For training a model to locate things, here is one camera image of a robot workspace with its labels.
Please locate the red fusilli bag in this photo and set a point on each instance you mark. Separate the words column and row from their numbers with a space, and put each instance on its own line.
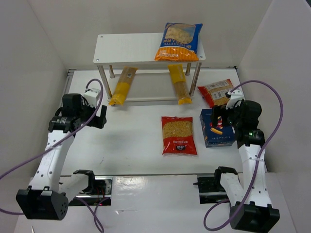
column 214, row 93
column 177, row 133

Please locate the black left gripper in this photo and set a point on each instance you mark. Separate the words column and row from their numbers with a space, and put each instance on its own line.
column 97, row 119

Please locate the blue orange pasta bag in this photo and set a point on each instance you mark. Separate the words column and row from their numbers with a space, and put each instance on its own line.
column 179, row 43

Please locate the yellow spaghetti bag on shelf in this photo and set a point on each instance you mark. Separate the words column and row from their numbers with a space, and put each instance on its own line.
column 179, row 84

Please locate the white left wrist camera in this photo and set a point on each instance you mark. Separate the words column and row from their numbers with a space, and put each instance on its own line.
column 92, row 96

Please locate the red fusilli bag centre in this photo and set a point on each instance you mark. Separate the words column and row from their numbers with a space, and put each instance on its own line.
column 177, row 133

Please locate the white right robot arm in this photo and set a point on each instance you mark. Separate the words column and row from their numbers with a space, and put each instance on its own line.
column 251, row 208

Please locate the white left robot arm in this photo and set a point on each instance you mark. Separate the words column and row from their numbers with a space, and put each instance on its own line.
column 45, row 197

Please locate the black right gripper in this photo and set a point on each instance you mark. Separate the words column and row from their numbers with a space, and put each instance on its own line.
column 219, row 114

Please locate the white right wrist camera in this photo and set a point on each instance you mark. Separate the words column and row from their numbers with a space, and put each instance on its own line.
column 235, row 98

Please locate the white two-tier shelf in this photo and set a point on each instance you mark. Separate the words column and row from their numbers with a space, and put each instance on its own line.
column 115, row 51

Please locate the red fusilli bag right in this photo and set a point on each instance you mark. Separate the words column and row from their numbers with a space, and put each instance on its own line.
column 214, row 93

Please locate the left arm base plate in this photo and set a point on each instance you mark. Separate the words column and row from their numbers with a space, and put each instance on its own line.
column 100, row 194

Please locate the blue rigatoni pasta box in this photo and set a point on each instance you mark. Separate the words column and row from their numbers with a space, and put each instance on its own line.
column 215, row 136

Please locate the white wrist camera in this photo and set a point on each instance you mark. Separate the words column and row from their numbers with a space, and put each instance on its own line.
column 92, row 96
column 235, row 98

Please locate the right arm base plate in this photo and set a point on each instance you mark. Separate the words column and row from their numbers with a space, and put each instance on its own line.
column 209, row 191

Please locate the aluminium table edge rail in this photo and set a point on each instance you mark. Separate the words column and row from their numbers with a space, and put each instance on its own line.
column 68, row 81

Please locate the yellow spaghetti bag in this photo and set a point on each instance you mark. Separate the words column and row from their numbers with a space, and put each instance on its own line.
column 179, row 84
column 123, row 86

